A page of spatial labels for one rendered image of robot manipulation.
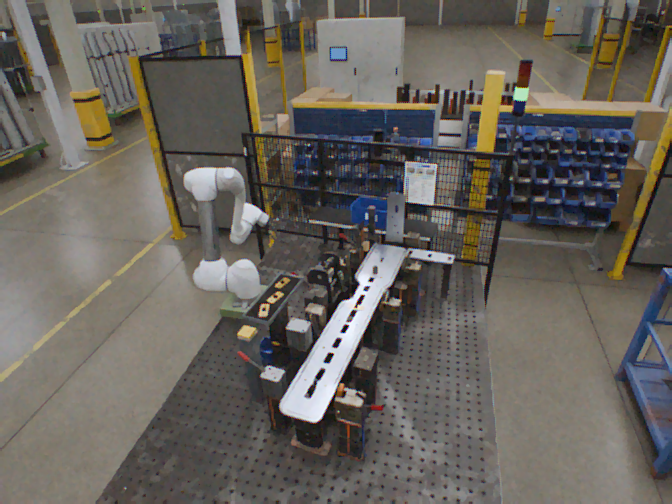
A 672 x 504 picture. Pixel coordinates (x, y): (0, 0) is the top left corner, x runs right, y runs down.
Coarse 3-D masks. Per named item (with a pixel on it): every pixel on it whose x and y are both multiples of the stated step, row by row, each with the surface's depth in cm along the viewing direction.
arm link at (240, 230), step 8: (240, 192) 247; (240, 200) 260; (240, 208) 265; (240, 216) 270; (240, 224) 276; (248, 224) 288; (232, 232) 284; (240, 232) 282; (248, 232) 288; (232, 240) 285; (240, 240) 286
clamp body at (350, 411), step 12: (348, 396) 165; (360, 396) 166; (336, 408) 166; (348, 408) 163; (360, 408) 161; (348, 420) 167; (360, 420) 165; (348, 432) 172; (360, 432) 173; (348, 444) 176; (360, 444) 174; (348, 456) 180; (360, 456) 178
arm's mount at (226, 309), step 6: (264, 288) 279; (234, 294) 273; (228, 300) 268; (222, 306) 263; (228, 306) 263; (222, 312) 263; (228, 312) 261; (234, 312) 260; (240, 312) 259; (240, 318) 262
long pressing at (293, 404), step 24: (384, 264) 253; (360, 288) 233; (384, 288) 234; (336, 312) 217; (360, 312) 217; (336, 336) 202; (360, 336) 202; (312, 360) 190; (336, 360) 189; (312, 384) 178; (336, 384) 178; (288, 408) 168; (312, 408) 167
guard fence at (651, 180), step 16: (656, 160) 334; (656, 176) 341; (656, 192) 349; (640, 208) 358; (656, 208) 357; (640, 224) 368; (656, 224) 364; (624, 240) 380; (640, 240) 375; (656, 240) 372; (624, 256) 384; (640, 256) 383; (656, 256) 380; (608, 272) 404
